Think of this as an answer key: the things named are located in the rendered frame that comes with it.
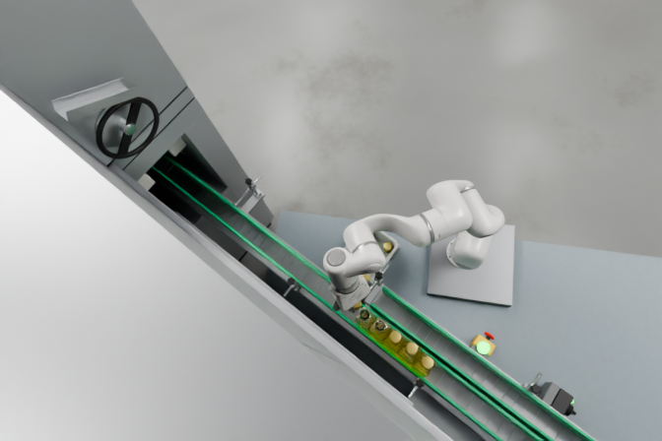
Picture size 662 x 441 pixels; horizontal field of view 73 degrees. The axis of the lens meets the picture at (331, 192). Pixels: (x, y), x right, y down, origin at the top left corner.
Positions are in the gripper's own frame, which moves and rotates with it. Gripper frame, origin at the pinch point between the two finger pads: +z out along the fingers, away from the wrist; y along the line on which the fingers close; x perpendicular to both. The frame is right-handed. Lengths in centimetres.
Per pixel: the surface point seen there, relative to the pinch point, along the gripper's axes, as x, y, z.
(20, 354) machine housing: -20, -40, -87
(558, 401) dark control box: -50, 39, 51
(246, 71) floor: 226, 49, 67
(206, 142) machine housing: 88, -8, -10
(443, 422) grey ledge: -34, 3, 44
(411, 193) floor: 81, 80, 102
